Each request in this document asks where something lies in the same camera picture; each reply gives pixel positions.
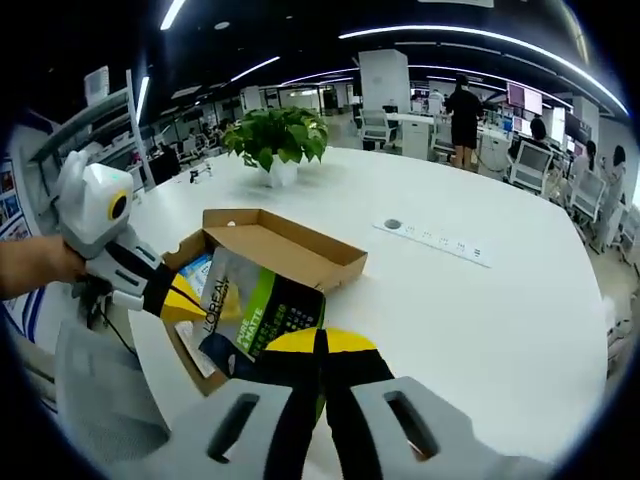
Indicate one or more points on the grey green soft pouch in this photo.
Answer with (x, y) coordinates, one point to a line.
(235, 285)

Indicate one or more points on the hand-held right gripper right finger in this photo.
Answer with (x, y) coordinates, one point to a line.
(400, 440)

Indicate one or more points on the grey mesh office chair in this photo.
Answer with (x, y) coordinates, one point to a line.
(100, 400)

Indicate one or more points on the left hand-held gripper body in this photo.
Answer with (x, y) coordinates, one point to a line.
(90, 210)

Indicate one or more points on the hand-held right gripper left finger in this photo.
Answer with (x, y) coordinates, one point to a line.
(240, 435)

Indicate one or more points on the white storage box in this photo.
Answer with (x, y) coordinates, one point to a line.
(96, 85)

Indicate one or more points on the pink screen monitor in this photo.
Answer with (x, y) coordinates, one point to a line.
(524, 97)

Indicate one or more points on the white table power strip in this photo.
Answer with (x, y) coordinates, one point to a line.
(435, 242)

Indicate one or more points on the small white table gadget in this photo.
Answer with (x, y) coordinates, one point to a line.
(201, 171)

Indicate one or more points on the green potted plant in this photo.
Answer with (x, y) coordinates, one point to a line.
(280, 130)

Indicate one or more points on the curved ceiling light strip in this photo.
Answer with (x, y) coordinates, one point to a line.
(500, 42)

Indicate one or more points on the straight ceiling light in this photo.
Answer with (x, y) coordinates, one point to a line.
(172, 14)

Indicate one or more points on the dark wall monitor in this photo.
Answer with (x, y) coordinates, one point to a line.
(578, 127)

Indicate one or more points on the grey metal storage shelf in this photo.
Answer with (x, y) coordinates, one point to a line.
(100, 107)

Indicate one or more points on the white paper packet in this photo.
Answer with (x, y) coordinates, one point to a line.
(192, 345)

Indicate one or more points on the brown cardboard shoe box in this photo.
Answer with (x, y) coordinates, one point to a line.
(300, 250)

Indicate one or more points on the white cabinet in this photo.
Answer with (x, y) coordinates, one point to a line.
(417, 136)

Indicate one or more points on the person's left hand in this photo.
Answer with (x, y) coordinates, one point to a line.
(65, 261)

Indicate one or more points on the wall poster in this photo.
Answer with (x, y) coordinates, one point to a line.
(11, 200)

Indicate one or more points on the white office chair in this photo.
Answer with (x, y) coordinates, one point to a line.
(532, 165)
(379, 127)

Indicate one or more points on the light blue wipes pack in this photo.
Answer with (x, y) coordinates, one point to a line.
(197, 272)

